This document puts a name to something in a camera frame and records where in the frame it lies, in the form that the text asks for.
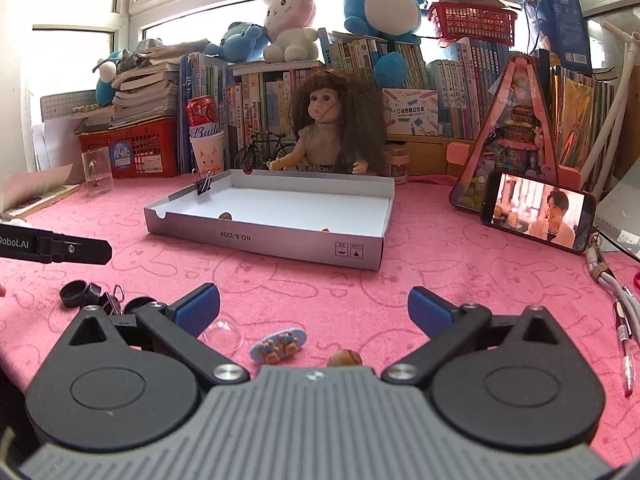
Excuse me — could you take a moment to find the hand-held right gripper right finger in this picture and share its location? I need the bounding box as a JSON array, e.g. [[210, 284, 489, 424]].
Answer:
[[381, 287, 576, 386]]

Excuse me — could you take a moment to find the white cable bundle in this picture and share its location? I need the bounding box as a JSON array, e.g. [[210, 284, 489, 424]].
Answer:
[[582, 232, 640, 342]]

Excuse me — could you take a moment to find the pencil print carton box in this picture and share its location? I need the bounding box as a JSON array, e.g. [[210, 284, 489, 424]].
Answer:
[[382, 87, 441, 137]]

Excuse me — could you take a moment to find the grey grid cutting mat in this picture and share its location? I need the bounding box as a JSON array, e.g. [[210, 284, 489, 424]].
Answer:
[[39, 91, 101, 122]]

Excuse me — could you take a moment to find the white pipe rack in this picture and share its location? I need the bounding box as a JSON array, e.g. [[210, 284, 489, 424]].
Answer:
[[580, 20, 640, 177]]

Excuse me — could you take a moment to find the curly brown-haired doll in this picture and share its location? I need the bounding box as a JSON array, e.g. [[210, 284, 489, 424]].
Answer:
[[267, 71, 388, 177]]

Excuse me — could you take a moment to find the row of glossy folders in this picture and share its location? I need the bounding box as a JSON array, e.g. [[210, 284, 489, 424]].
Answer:
[[547, 50, 617, 173]]

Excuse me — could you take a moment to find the tall blue carton box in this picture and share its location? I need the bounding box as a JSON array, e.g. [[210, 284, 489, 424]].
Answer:
[[522, 0, 593, 73]]

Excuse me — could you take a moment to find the clear plastic folder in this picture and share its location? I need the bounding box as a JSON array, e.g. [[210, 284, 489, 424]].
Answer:
[[594, 191, 640, 263]]

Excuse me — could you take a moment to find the flat notebook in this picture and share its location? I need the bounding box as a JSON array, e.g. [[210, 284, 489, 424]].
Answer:
[[0, 184, 82, 220]]

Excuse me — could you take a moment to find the black miniature bicycle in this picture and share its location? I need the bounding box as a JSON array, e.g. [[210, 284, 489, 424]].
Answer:
[[234, 131, 299, 171]]

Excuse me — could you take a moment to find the blue bear plush toy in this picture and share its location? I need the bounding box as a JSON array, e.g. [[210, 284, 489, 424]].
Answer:
[[205, 21, 272, 62]]

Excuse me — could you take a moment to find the small brown-lidded jar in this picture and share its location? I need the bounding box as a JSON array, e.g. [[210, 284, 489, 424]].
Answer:
[[384, 147, 410, 185]]

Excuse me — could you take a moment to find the white cat paper cup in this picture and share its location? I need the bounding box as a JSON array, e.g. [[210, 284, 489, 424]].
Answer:
[[189, 130, 226, 176]]

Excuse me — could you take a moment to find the clear plastic dome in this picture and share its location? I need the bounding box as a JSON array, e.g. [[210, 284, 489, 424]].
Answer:
[[202, 319, 246, 356]]

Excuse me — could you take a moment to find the pink printed tablecloth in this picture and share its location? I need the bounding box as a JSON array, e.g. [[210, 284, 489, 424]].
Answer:
[[0, 167, 640, 466]]

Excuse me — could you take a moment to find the pink paper sheet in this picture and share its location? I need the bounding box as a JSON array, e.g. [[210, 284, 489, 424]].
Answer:
[[1, 165, 75, 212]]

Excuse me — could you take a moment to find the small blue white plush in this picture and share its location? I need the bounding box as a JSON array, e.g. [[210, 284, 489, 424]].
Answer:
[[94, 50, 125, 107]]

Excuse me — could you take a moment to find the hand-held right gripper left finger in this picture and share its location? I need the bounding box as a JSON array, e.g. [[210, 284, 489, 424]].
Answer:
[[62, 282, 251, 386]]

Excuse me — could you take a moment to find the black smartphone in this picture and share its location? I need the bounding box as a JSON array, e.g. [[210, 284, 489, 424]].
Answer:
[[480, 170, 598, 255]]

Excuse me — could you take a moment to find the clear acrylic holder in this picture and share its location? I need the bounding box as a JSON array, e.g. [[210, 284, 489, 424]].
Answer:
[[81, 147, 112, 197]]

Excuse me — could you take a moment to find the white cardboard box tray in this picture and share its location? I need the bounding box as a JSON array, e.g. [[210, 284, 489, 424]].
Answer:
[[144, 169, 396, 272]]

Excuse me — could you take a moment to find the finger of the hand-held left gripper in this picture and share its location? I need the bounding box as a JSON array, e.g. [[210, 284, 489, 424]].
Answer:
[[37, 233, 114, 266]]

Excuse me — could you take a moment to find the cardboard desk organizer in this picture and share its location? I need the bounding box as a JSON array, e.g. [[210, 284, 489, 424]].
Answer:
[[387, 135, 482, 177]]

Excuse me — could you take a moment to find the pink triangular dollhouse case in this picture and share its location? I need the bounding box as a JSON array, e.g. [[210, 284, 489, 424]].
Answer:
[[449, 52, 563, 213]]

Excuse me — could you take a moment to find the red beverage can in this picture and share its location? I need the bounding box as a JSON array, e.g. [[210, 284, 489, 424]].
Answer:
[[186, 95, 223, 140]]

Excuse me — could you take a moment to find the row of thin picture books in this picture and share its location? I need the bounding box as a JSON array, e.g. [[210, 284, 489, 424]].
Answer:
[[177, 52, 326, 173]]

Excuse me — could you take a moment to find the large blue round plush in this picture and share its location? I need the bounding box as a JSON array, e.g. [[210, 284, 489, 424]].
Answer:
[[336, 0, 430, 88]]

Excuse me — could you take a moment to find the grey plush toy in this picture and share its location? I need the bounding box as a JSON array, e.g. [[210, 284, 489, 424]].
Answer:
[[120, 37, 166, 68]]

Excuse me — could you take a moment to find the row of blue-spined books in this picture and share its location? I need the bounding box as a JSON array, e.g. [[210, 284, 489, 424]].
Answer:
[[320, 27, 516, 142]]

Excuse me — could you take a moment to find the pink pen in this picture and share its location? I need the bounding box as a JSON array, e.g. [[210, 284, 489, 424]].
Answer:
[[613, 296, 636, 397]]

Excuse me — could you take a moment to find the red plastic basket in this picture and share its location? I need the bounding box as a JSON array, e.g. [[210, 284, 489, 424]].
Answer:
[[427, 1, 518, 48]]

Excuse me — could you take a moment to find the stack of worn books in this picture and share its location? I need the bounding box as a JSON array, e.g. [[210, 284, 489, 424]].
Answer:
[[110, 45, 183, 128]]

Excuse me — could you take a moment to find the pink bunny plush toy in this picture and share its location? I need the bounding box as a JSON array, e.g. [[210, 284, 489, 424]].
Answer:
[[262, 0, 322, 63]]

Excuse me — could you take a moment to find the red plastic crate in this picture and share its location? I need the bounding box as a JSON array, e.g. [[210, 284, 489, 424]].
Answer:
[[77, 119, 180, 179]]

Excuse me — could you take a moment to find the blue bear hair clip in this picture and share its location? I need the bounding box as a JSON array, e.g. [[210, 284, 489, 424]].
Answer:
[[248, 327, 309, 363]]

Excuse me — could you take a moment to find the large black round lid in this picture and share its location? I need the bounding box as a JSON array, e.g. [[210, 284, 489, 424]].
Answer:
[[124, 297, 157, 316]]

